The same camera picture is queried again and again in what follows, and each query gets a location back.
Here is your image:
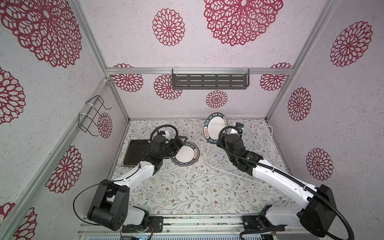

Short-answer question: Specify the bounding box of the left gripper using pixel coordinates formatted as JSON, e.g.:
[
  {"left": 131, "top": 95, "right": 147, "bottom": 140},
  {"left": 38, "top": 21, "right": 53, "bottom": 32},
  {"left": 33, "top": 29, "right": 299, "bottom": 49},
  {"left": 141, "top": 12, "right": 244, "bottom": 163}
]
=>
[{"left": 160, "top": 135, "right": 187, "bottom": 160}]

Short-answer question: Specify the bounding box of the black square plate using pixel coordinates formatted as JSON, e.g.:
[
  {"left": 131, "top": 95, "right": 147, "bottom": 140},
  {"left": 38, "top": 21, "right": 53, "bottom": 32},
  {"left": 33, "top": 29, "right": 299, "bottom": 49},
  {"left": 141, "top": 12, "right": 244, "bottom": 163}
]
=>
[{"left": 122, "top": 140, "right": 150, "bottom": 168}]

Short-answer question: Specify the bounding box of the white round plate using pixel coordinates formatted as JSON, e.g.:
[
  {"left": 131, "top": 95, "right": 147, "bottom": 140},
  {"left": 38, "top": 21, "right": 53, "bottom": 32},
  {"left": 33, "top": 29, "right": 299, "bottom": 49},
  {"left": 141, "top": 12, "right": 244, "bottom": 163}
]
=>
[
  {"left": 204, "top": 113, "right": 228, "bottom": 145},
  {"left": 171, "top": 142, "right": 200, "bottom": 167}
]

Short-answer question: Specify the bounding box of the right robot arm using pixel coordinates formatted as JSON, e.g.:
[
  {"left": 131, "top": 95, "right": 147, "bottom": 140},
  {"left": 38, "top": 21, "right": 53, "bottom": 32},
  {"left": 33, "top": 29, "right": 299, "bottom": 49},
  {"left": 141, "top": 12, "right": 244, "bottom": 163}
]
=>
[{"left": 217, "top": 130, "right": 340, "bottom": 238}]

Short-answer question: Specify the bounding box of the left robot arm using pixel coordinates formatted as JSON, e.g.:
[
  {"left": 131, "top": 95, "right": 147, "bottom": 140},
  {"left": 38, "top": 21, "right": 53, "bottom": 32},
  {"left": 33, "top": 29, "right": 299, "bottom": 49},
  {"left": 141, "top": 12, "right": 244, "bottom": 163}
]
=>
[{"left": 87, "top": 135, "right": 188, "bottom": 231}]

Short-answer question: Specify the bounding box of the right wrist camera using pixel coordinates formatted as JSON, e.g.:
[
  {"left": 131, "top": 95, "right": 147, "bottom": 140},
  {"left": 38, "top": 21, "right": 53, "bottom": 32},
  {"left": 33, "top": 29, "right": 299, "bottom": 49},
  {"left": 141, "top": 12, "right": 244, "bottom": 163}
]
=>
[{"left": 235, "top": 122, "right": 244, "bottom": 135}]

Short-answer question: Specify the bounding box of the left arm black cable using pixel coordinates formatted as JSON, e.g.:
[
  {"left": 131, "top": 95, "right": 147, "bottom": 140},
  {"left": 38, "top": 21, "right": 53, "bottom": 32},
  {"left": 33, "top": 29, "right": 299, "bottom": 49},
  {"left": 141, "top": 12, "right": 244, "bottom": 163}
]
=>
[{"left": 72, "top": 124, "right": 179, "bottom": 226}]

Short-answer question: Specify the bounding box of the white wire dish rack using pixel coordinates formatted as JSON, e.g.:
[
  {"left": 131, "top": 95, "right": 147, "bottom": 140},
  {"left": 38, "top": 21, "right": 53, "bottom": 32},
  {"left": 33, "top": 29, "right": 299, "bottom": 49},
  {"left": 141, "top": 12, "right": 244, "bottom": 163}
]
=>
[{"left": 210, "top": 117, "right": 273, "bottom": 185}]

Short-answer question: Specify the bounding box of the dark grey wall shelf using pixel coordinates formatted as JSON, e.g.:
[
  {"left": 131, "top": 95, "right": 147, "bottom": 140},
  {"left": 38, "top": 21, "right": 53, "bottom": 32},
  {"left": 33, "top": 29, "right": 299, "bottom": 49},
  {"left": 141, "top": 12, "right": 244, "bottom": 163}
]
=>
[{"left": 171, "top": 69, "right": 250, "bottom": 90}]

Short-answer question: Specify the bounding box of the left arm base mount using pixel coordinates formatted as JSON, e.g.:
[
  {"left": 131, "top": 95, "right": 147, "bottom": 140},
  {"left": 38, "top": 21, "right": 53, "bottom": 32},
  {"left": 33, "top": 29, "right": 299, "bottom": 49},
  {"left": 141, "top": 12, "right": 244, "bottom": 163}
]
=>
[{"left": 122, "top": 216, "right": 164, "bottom": 234}]

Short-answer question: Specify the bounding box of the black wire wall basket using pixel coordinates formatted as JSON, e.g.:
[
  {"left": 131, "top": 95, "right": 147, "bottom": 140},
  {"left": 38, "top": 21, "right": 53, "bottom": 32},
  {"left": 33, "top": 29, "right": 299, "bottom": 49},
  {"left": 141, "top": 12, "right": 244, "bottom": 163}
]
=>
[{"left": 78, "top": 95, "right": 113, "bottom": 139}]

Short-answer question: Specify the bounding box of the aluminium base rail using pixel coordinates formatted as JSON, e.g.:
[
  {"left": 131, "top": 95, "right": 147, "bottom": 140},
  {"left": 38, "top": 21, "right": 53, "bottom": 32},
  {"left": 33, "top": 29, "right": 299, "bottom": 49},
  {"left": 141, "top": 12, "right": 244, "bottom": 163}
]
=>
[{"left": 75, "top": 214, "right": 320, "bottom": 240}]

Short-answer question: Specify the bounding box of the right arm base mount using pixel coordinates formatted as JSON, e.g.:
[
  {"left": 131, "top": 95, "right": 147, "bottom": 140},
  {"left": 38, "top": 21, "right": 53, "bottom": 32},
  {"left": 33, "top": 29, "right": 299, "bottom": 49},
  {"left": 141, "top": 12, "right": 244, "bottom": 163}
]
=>
[{"left": 242, "top": 215, "right": 286, "bottom": 233}]

